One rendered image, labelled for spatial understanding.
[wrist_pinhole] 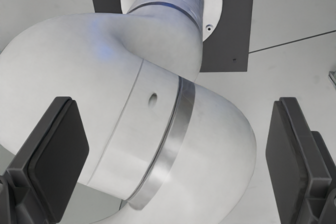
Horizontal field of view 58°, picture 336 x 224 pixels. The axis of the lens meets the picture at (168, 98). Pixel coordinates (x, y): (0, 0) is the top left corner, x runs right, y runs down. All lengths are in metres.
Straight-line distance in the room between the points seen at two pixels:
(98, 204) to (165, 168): 1.54
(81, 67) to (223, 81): 1.58
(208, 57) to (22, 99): 0.47
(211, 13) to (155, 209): 0.42
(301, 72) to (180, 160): 1.63
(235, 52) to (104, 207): 1.28
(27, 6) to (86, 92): 1.63
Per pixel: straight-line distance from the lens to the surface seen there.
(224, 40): 0.62
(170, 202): 0.24
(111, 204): 1.74
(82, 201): 1.79
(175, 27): 0.35
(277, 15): 1.65
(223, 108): 0.25
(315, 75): 1.86
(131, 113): 0.22
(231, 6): 0.60
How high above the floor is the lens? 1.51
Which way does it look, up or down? 55 degrees down
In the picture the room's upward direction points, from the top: 170 degrees counter-clockwise
